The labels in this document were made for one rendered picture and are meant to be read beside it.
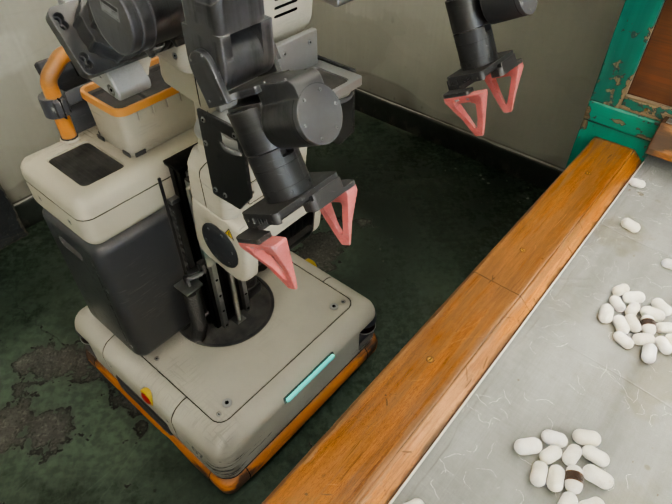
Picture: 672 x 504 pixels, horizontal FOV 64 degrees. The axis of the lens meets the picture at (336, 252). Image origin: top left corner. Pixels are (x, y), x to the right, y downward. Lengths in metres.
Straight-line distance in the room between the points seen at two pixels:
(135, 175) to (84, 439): 0.88
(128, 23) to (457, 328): 0.62
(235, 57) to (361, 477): 0.52
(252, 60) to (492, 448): 0.59
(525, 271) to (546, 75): 1.45
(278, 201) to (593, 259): 0.70
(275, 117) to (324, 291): 1.09
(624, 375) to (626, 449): 0.13
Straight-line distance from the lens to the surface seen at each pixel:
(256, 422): 1.37
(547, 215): 1.14
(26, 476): 1.79
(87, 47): 0.76
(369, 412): 0.79
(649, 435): 0.91
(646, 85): 1.39
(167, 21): 0.65
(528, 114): 2.46
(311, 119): 0.51
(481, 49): 0.89
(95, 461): 1.73
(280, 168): 0.58
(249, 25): 0.56
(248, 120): 0.57
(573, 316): 1.00
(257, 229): 0.60
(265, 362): 1.43
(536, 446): 0.81
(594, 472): 0.82
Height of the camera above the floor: 1.45
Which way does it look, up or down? 44 degrees down
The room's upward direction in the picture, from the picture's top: straight up
